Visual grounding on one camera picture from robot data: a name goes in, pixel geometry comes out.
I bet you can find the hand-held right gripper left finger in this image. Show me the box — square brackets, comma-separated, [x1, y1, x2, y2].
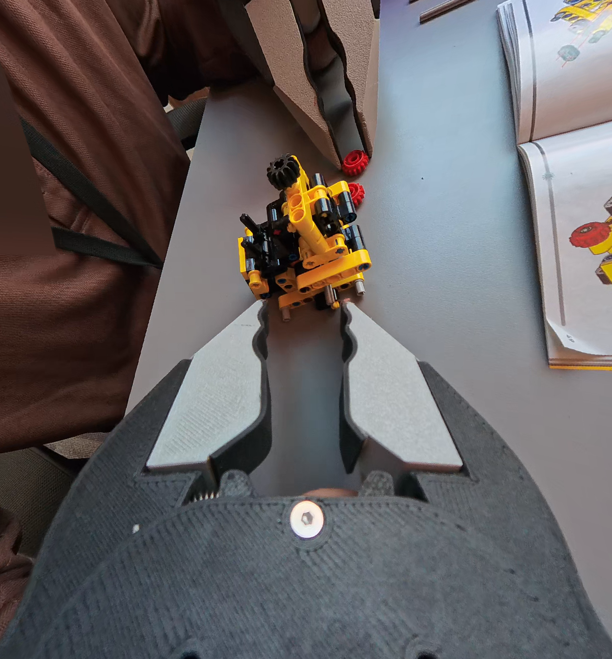
[145, 301, 274, 484]

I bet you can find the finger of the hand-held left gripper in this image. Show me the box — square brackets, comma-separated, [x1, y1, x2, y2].
[244, 0, 345, 170]
[313, 0, 382, 159]

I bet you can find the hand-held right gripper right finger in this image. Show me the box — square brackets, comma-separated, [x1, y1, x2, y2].
[338, 302, 464, 474]

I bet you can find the yellow and black lego model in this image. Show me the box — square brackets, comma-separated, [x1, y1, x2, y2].
[237, 153, 374, 323]

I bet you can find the person's left forearm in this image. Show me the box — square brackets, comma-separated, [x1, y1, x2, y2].
[105, 0, 259, 104]

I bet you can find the dark lego axle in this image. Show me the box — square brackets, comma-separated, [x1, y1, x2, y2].
[419, 0, 467, 24]

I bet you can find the lego instruction booklet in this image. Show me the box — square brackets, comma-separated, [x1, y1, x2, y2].
[495, 0, 612, 372]

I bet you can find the person in brown shirt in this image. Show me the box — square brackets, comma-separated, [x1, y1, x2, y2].
[0, 0, 257, 659]

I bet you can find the black lanyard strap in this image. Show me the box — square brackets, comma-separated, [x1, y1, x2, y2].
[20, 117, 165, 271]

